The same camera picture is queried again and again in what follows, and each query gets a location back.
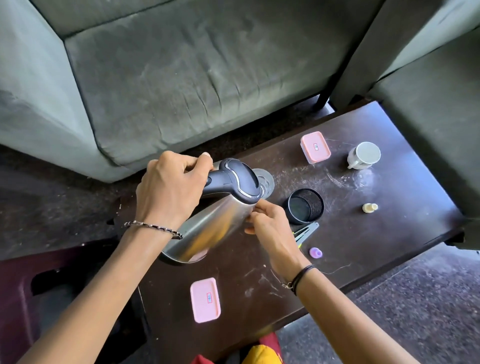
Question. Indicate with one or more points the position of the grey fabric armchair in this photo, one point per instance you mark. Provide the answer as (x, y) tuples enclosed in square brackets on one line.
[(427, 105)]

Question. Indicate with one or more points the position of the black thread wrist band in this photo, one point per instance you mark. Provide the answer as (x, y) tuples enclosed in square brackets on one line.
[(300, 276)]

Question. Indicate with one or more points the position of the person's left forearm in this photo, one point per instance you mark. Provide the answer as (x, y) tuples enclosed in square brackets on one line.
[(97, 296)]

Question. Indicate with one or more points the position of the small pink lidded container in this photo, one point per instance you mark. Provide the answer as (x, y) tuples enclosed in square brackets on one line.
[(315, 147)]

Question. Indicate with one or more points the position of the small purple cap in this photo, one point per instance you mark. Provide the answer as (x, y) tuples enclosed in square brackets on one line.
[(315, 253)]

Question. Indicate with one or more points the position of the metal clip tongs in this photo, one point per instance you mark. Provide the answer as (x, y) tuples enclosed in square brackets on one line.
[(308, 230)]

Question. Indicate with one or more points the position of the wide grey fabric sofa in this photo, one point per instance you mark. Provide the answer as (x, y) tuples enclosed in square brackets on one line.
[(195, 75)]

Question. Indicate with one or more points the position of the maroon plastic stool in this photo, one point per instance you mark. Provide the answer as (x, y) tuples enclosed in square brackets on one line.
[(22, 285)]

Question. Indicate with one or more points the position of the person's red yellow clothing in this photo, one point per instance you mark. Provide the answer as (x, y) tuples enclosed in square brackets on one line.
[(262, 352)]

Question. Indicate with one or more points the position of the clear drinking glass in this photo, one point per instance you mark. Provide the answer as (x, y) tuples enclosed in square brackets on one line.
[(267, 182)]

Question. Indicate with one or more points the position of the person's right hand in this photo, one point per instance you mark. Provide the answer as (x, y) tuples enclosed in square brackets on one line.
[(275, 236)]

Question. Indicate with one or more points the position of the large pink lidded container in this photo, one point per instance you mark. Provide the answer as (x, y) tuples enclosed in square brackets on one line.
[(205, 300)]

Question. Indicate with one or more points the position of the person's left hand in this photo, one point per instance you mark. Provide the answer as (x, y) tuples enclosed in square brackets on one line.
[(165, 187)]

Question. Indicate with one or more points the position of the person's right forearm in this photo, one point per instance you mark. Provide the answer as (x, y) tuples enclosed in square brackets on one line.
[(345, 322)]

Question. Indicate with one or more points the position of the white ceramic cup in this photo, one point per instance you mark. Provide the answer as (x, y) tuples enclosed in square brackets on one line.
[(365, 154)]

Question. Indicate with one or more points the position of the black mesh cup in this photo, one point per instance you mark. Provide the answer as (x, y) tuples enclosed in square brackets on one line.
[(305, 207)]

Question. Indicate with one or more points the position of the person's left thumb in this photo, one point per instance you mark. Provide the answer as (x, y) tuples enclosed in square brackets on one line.
[(198, 162)]

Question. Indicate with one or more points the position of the small cream bottle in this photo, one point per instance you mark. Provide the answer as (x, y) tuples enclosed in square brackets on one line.
[(369, 208)]

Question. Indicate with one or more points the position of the black sofa leg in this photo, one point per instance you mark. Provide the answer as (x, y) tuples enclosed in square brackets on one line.
[(324, 95)]

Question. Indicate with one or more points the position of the person's right fingers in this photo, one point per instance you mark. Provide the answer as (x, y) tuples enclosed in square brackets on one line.
[(262, 207)]

